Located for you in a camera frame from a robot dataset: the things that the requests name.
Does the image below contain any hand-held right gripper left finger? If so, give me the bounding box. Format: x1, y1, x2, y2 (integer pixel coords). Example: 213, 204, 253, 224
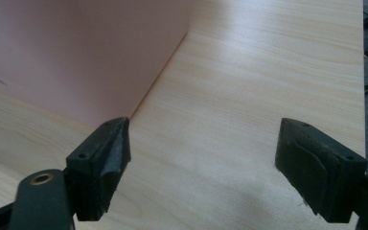
65, 116, 132, 222

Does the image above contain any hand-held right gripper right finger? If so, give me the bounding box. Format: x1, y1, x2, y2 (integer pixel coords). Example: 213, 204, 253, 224
274, 117, 368, 224

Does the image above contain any pink box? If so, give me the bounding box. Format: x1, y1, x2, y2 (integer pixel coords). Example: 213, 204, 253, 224
0, 0, 193, 128

